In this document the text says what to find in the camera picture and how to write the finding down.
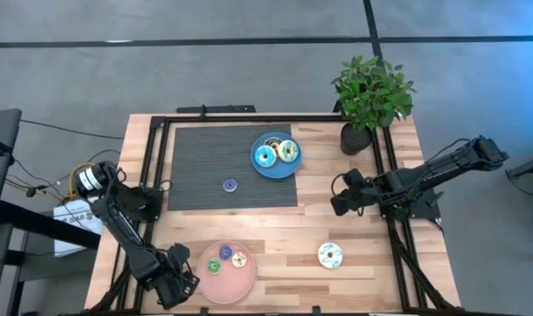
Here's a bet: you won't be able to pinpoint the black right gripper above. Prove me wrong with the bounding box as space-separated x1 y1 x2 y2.
329 169 381 217

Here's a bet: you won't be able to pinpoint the large white donut teal stripes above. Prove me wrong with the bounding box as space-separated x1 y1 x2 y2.
317 241 344 269

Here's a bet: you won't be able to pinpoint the large mint donut dark zigzag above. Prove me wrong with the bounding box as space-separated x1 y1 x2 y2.
277 139 300 163

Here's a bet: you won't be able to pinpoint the large blue iced donut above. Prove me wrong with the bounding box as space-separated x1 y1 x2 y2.
254 144 278 169

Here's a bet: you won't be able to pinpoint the large chocolate sprinkle donut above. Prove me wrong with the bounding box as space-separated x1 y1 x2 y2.
263 136 285 153

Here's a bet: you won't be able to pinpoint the pink round plate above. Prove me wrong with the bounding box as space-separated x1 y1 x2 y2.
196 240 257 305

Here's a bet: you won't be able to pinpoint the blue round plate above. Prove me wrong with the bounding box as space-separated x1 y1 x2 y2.
249 132 303 180

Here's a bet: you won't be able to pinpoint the green potted plant dark pot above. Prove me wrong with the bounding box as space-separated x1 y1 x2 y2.
330 54 417 156

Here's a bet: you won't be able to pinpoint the dark grey woven placemat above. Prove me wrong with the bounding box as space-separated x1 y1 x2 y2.
167 123 299 212

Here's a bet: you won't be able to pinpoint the white printed paper bag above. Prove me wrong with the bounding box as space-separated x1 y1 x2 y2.
53 199 105 258

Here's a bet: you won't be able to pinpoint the black metal beam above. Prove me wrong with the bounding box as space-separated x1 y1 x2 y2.
0 199 103 251

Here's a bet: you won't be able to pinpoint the grey stand foot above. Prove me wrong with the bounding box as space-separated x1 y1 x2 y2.
505 151 533 181

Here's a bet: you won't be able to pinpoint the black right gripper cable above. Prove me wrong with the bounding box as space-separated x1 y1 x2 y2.
330 172 359 198

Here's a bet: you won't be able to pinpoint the black aluminium table frame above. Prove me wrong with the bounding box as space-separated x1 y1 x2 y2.
83 114 469 316

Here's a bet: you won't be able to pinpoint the yellow cable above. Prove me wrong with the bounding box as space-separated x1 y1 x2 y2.
61 162 96 198

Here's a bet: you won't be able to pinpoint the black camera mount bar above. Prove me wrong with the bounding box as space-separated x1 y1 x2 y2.
176 104 257 114

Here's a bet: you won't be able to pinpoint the black curved floor cable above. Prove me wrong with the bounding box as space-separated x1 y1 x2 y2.
505 169 533 201

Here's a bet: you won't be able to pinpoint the thin black floor cable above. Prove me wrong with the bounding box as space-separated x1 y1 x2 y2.
19 118 125 140

